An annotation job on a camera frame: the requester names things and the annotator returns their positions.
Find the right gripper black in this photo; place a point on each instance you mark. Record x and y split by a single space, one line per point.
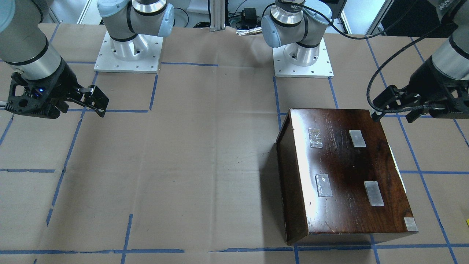
63 85

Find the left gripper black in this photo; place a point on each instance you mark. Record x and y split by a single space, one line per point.
433 85

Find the dark wooden drawer box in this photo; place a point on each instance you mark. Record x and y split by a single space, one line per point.
339 181

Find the brown paper table cover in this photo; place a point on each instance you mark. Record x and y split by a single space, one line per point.
182 168

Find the black power adapter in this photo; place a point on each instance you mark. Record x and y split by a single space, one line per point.
249 14

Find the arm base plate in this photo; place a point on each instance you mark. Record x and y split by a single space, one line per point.
140 55
303 58

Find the aluminium frame post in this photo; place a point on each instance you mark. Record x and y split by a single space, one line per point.
217 13

